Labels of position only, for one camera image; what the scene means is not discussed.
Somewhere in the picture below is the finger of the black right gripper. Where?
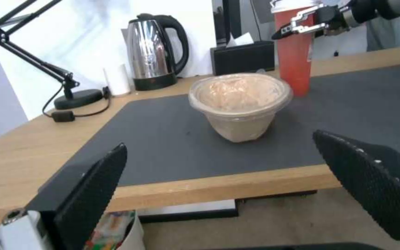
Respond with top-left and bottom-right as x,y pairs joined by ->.
270,23 -> 327,40
290,7 -> 322,25

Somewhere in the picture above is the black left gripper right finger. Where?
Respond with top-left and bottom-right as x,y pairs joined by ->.
312,129 -> 400,242

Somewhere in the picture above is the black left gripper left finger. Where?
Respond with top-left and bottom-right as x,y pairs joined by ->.
0,142 -> 128,250

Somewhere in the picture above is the white takeout bag colourful print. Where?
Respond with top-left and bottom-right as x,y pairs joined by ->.
81,209 -> 145,250

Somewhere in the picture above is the beige takeout bowl clear lid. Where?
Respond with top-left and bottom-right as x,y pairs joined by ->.
188,74 -> 294,143

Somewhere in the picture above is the red drink cup white lid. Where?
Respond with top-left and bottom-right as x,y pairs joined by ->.
270,0 -> 315,98

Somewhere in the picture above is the white tissue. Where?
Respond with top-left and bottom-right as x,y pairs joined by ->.
225,32 -> 256,48

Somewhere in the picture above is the black tissue box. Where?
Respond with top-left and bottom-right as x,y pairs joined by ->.
209,41 -> 276,77

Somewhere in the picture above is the black monitor stand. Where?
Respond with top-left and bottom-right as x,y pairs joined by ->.
212,0 -> 238,48

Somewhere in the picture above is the black articulated desk lamp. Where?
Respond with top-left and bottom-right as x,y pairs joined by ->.
0,0 -> 103,110

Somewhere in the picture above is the dark grey desk mat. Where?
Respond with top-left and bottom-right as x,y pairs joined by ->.
45,63 -> 400,188

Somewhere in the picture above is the white paper roll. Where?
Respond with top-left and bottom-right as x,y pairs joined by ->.
103,63 -> 132,96

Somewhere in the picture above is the black kettle base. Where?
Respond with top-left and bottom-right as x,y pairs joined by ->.
132,73 -> 179,91

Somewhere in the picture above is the black inline switch box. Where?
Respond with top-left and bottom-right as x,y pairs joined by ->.
51,111 -> 76,123

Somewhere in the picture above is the black lamp cable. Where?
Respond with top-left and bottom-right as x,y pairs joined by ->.
42,83 -> 112,118

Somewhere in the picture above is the black table frame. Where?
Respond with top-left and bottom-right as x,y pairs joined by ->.
138,190 -> 318,224

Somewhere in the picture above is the steel electric kettle black handle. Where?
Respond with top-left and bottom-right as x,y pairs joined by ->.
121,13 -> 190,80

